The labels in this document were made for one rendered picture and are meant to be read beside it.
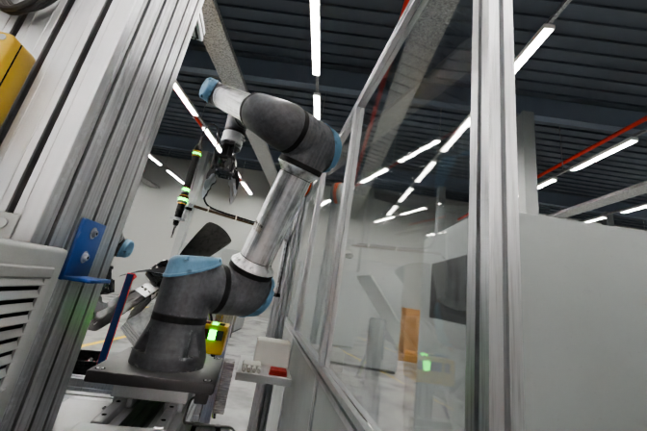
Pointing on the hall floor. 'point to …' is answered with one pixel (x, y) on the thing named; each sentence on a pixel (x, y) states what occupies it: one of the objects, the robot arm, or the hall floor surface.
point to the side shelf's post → (255, 407)
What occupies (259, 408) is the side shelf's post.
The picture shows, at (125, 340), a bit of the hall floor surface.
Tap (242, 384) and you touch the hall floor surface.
